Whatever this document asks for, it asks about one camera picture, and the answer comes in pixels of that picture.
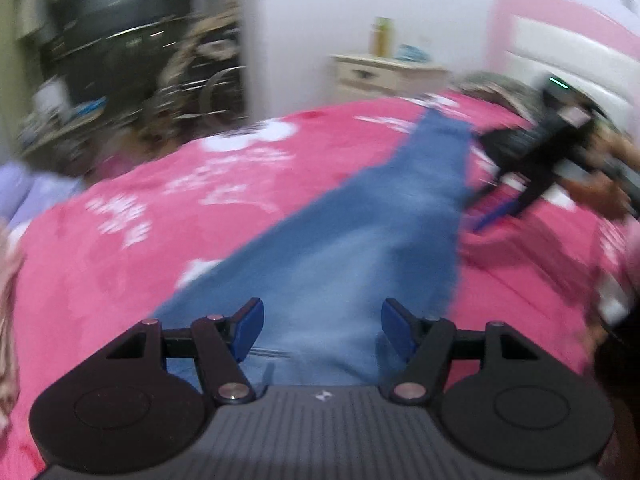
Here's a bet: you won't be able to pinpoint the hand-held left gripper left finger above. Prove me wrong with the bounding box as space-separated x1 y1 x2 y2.
102 297 266 407

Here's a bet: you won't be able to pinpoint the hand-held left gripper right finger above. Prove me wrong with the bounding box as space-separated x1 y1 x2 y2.
380 298 543 407

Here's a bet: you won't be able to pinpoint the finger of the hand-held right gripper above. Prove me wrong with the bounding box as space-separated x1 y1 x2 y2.
471 195 526 234
462 169 508 209

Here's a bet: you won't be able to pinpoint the light blue denim jeans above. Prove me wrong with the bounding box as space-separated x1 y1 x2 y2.
150 107 476 393

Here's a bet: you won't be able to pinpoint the person's pink-sleeved right forearm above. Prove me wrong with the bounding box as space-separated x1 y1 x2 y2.
587 217 640 346

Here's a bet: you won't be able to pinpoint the stack of folded clothes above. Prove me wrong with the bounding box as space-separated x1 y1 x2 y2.
0 225 27 428

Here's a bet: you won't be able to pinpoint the person's right hand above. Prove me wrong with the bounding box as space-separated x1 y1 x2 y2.
564 125 640 222

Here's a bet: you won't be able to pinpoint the lace-trimmed cloth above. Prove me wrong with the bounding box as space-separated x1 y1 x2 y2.
457 72 543 113

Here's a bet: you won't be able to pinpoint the pink and white headboard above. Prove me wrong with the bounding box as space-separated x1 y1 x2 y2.
484 0 640 133

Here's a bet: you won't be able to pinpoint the pink floral blanket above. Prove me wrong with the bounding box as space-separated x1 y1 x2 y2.
10 87 631 480

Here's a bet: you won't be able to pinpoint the cream nightstand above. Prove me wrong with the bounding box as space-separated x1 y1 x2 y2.
329 54 451 107

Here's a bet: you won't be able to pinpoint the blue packet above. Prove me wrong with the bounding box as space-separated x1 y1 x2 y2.
396 44 432 62

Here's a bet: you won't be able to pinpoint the olive drink bottle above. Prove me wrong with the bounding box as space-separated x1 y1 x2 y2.
369 16 394 57

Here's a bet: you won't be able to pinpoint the purple pillow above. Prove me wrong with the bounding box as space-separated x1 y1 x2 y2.
0 160 87 233

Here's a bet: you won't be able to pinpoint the wheelchair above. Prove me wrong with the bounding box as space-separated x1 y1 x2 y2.
142 7 248 131

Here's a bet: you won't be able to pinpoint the dark cabinet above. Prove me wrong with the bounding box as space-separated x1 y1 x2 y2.
30 0 193 111

